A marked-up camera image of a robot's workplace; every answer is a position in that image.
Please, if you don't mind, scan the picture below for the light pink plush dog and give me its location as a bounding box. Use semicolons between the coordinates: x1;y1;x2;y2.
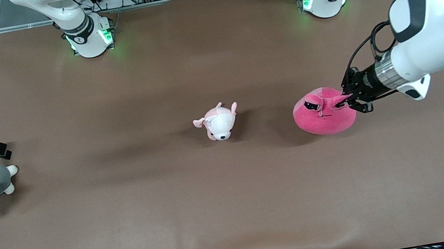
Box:
191;100;243;145

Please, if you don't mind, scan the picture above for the pink round plush toy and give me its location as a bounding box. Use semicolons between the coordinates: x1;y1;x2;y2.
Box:
289;83;360;140

